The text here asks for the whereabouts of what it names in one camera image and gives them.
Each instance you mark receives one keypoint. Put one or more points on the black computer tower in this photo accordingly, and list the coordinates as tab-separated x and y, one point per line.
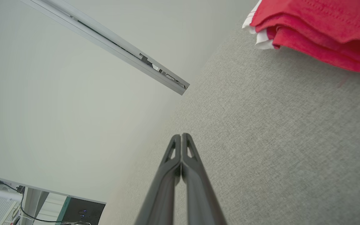
86	212

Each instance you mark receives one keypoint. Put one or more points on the grey metal partition post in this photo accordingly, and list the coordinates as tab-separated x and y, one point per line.
105	40

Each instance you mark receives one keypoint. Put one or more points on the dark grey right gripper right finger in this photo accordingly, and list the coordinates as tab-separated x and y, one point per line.
198	200

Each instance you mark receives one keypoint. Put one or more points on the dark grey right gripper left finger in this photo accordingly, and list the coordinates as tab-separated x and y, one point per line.
164	193

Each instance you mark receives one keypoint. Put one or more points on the red t-shirt with white sleeves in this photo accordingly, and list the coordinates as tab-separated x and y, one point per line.
323	22

